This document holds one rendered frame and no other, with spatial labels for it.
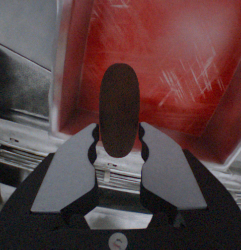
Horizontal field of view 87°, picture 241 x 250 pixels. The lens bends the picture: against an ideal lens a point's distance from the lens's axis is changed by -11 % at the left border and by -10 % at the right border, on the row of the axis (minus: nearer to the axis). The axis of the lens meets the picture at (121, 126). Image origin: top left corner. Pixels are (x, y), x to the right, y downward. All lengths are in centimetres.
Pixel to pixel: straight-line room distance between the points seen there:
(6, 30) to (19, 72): 8
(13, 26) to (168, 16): 27
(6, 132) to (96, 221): 33
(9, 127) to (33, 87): 10
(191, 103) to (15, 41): 36
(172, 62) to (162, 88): 5
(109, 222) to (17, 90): 41
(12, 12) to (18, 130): 22
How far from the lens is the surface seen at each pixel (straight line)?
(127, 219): 46
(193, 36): 30
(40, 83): 32
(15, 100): 37
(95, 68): 28
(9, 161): 42
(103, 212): 44
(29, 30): 32
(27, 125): 32
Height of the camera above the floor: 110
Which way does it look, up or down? 61 degrees down
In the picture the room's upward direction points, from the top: 178 degrees clockwise
